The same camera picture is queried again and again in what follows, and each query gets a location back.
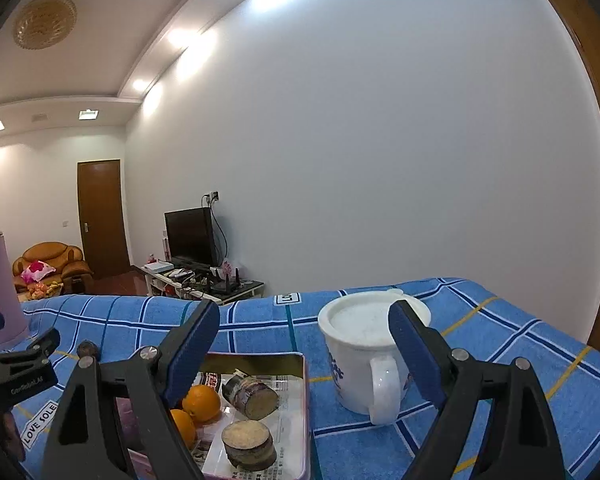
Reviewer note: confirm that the white television stand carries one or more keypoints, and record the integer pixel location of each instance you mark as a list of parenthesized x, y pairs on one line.
[(200, 290)]

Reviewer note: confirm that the round golden ceiling lamp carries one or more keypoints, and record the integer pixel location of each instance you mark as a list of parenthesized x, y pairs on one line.
[(45, 21)]

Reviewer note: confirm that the blue plaid blanket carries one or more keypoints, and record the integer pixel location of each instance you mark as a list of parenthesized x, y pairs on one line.
[(480, 340)]

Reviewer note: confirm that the brown wooden door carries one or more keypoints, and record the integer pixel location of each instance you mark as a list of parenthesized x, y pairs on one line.
[(102, 215)]

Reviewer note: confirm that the white flat box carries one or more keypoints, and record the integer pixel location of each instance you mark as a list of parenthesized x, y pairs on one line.
[(160, 266)]

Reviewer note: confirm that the dark brown round fruit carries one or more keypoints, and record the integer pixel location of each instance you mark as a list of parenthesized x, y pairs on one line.
[(88, 347)]

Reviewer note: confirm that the sugarcane piece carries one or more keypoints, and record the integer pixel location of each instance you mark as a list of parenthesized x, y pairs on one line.
[(252, 397), (247, 442)]

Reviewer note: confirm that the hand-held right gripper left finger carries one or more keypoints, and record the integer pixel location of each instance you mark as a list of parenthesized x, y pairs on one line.
[(190, 355)]

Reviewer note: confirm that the wall socket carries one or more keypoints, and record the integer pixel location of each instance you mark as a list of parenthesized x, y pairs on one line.
[(211, 197)]

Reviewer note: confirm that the pink cylindrical kettle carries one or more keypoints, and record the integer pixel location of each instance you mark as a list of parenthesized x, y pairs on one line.
[(0, 285)]

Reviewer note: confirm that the colourful stuffed toy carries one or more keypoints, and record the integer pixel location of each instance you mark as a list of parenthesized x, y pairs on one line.
[(45, 290)]

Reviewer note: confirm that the pink tin box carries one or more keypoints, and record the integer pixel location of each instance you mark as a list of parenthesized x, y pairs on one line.
[(300, 410)]

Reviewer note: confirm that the black router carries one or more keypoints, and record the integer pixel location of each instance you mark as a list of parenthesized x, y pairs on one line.
[(227, 280)]

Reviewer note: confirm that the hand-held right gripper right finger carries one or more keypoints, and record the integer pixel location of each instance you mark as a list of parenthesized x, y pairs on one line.
[(412, 355)]

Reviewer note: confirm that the orange leather sofa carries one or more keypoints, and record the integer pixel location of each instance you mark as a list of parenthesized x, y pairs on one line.
[(70, 265)]

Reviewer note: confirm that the white floral mug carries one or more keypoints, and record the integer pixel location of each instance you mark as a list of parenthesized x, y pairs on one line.
[(352, 360)]

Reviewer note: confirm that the orange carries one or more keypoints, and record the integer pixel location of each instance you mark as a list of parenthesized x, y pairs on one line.
[(184, 427), (203, 402)]

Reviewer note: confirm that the pink cushion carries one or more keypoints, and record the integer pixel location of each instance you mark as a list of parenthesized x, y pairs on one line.
[(37, 271)]

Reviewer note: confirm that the black television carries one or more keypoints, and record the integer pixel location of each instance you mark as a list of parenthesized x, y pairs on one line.
[(187, 235)]

